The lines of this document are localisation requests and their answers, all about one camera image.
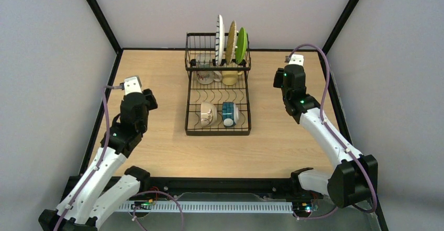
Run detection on controller board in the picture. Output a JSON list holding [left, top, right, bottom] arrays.
[[131, 201, 155, 211], [292, 200, 319, 213]]

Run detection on green plate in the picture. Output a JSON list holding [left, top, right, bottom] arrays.
[[235, 27, 248, 65]]

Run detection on black aluminium frame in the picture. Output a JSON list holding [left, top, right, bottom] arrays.
[[62, 0, 387, 230]]

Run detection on cream ceramic mug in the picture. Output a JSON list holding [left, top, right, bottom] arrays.
[[196, 54, 223, 85]]

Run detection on white bowl dark rim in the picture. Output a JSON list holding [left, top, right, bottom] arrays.
[[222, 102, 239, 128]]

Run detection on white slotted cable duct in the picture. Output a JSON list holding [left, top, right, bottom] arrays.
[[137, 201, 293, 214]]

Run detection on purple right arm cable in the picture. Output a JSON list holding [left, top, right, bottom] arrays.
[[285, 43, 378, 222]]

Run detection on woven bamboo plate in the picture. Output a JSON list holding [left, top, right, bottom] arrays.
[[225, 20, 238, 65]]

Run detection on yellow handled mug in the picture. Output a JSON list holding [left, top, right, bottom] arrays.
[[221, 71, 243, 86]]

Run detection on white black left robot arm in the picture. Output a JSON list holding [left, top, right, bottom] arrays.
[[38, 89, 158, 230]]

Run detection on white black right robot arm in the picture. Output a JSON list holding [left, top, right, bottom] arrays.
[[273, 64, 378, 208]]

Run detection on right controller board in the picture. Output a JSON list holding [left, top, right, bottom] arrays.
[[292, 200, 319, 213]]

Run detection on left controller board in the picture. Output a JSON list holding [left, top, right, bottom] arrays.
[[131, 201, 155, 211]]

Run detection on blue striped white plate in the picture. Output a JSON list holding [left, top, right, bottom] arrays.
[[215, 15, 225, 66]]

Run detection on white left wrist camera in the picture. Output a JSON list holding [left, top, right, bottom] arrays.
[[124, 75, 142, 95]]

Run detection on small white patterned bowl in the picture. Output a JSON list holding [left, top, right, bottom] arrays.
[[200, 102, 217, 128]]

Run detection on black wire dish rack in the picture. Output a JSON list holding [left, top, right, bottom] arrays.
[[185, 32, 251, 136]]

